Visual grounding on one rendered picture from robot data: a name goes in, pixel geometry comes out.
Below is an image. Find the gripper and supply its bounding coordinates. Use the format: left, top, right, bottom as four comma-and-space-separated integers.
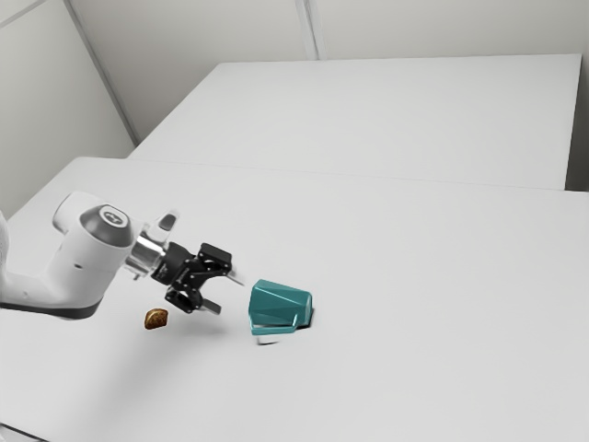
150, 241, 247, 316

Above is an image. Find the teal faceted mug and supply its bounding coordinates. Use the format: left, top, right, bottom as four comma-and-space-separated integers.
248, 278, 316, 336

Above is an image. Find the brown lumpy nugget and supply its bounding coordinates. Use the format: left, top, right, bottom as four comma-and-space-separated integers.
144, 308, 170, 331

